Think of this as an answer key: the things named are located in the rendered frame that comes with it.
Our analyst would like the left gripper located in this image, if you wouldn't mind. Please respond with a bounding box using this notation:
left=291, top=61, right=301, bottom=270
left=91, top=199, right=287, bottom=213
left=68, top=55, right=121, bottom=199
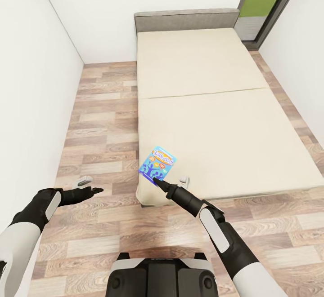
left=70, top=186, right=104, bottom=205

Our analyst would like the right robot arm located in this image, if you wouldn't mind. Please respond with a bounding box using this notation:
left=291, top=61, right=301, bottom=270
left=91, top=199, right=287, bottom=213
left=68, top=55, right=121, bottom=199
left=153, top=176, right=288, bottom=297

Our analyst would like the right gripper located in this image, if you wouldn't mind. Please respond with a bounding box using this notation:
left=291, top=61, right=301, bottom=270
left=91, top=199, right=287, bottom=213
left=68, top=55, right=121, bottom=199
left=153, top=177, right=194, bottom=210

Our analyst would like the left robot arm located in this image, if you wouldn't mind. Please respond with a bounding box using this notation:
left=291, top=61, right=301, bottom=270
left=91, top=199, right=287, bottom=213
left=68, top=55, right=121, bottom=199
left=0, top=176, right=104, bottom=297

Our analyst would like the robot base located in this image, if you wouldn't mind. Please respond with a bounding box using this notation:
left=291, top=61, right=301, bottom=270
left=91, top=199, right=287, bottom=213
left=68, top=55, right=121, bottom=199
left=105, top=253, right=219, bottom=297

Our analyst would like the board game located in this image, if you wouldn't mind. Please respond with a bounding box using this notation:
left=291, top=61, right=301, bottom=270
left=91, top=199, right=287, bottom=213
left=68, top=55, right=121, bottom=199
left=138, top=145, right=178, bottom=187

